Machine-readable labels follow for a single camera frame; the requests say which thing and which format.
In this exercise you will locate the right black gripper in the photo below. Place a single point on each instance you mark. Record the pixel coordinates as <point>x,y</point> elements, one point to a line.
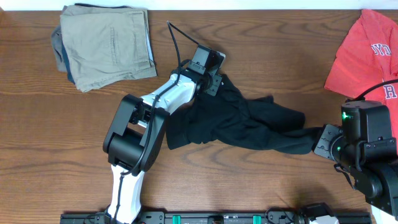
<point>323,148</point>

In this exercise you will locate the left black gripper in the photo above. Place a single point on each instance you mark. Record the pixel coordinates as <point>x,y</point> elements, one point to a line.
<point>214,89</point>

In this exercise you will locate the black polo shirt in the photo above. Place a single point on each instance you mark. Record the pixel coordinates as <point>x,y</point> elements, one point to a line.
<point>258,124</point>

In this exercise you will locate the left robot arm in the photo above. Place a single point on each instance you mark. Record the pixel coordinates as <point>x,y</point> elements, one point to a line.
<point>136,133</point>

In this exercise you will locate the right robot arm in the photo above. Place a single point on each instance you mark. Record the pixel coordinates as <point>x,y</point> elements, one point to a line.
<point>364,151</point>

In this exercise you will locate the red printed t-shirt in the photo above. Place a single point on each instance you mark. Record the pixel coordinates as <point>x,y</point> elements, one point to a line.
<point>366,57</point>

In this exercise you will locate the folded khaki shorts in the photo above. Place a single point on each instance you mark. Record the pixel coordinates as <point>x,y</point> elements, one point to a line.
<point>104,45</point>

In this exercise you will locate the folded navy garment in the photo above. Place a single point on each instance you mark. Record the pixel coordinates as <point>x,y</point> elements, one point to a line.
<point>67,65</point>

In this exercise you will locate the folded grey garment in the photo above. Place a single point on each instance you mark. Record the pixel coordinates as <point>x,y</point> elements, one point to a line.
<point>56,42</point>

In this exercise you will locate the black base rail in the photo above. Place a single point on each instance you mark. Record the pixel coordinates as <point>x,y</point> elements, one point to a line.
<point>247,218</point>

